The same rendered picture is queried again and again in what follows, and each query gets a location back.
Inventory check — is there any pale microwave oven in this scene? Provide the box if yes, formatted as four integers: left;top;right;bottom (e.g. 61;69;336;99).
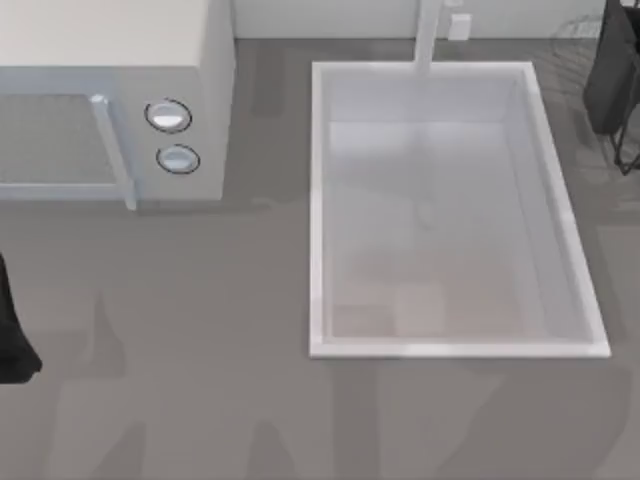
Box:
0;0;237;212

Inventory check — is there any small microwave knob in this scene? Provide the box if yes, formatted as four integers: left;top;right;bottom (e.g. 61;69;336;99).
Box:
155;143;202;177

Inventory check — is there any microwave door handle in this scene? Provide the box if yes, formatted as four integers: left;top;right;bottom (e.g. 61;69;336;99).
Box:
89;93;138;212

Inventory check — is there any white sink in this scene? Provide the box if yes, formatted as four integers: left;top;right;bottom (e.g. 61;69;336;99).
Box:
307;60;613;361

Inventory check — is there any tall white tap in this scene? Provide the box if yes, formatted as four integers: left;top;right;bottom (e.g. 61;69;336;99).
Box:
412;0;442;77

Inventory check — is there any large microwave knob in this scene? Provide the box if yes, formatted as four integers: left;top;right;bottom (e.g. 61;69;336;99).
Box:
143;97;194;135

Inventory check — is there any white wall socket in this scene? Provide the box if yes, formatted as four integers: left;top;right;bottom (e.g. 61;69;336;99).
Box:
449;13;472;41

